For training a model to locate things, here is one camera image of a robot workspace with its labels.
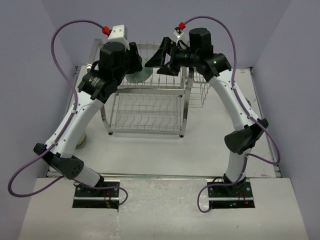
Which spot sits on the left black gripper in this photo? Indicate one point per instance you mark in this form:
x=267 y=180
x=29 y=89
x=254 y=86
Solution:
x=134 y=58

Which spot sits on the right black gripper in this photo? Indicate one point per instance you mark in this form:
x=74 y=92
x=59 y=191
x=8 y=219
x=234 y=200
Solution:
x=158 y=60

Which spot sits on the celadon green bowl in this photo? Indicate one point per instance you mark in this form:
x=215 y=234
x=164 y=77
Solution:
x=140 y=76

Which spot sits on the light blue white bowl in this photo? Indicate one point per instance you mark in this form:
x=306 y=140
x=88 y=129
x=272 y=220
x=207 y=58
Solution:
x=81 y=140

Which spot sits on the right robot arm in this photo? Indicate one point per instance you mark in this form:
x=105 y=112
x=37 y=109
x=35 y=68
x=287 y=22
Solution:
x=216 y=70

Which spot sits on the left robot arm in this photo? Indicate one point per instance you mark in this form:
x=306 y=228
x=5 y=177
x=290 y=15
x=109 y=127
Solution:
x=96 y=86

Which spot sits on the stainless steel dish rack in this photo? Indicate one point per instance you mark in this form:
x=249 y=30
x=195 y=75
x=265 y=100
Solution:
x=158 y=105

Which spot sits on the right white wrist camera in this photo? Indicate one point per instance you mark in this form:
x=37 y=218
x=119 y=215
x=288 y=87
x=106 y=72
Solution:
x=180 y=35

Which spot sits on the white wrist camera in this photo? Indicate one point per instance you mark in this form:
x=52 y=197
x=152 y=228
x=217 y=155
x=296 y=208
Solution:
x=119 y=34
x=180 y=35

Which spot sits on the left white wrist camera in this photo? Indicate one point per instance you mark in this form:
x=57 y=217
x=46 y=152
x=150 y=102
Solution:
x=119 y=34

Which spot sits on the wire utensil basket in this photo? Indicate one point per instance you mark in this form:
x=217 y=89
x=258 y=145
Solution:
x=199 y=91

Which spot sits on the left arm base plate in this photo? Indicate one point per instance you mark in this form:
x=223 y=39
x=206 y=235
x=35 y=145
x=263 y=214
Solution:
x=87 y=198

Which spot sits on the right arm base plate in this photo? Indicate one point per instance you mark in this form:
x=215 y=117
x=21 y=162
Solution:
x=239 y=196

